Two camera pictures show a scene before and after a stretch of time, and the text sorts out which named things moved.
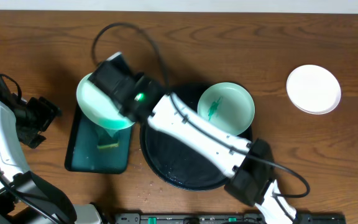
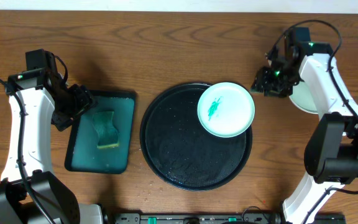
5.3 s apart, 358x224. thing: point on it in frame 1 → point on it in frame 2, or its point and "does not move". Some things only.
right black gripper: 105,78 → 266,82
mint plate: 99,107 → 302,97
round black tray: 174,160 does not move
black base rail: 226,218 does not move
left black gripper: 43,112 → 81,99
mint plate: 228,106 does not move
